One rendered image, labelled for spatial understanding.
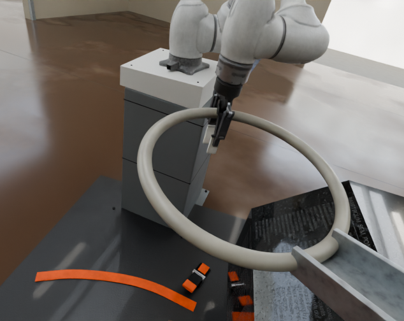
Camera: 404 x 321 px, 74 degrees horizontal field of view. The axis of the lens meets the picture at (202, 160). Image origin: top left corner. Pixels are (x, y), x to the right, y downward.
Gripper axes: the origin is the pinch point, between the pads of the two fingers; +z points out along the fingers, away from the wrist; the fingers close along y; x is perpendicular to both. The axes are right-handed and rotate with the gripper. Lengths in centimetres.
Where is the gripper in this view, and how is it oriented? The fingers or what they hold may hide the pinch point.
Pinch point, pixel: (211, 139)
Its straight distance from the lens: 84.2
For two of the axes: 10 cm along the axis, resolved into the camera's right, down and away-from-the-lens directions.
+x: 9.5, 0.3, 3.2
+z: -2.3, 7.6, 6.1
